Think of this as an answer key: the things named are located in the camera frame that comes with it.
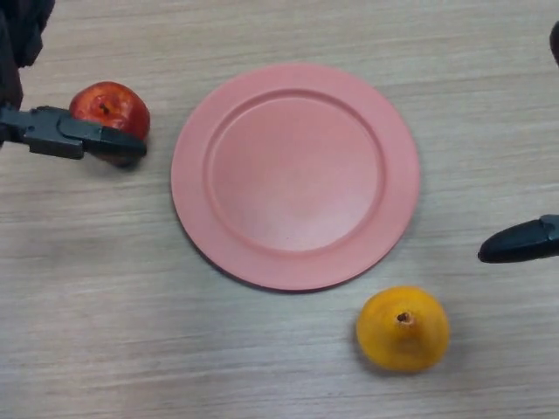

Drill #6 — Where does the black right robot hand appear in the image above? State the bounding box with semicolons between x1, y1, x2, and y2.
478;20;559;264

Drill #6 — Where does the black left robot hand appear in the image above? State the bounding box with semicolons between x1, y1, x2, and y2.
0;0;148;161

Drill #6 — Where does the red apple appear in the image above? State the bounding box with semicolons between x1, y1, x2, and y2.
68;80;152;169

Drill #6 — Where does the pink round plate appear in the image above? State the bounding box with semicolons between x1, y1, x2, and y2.
169;62;422;292

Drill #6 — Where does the yellow pear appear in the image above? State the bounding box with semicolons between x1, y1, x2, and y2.
355;285;451;374

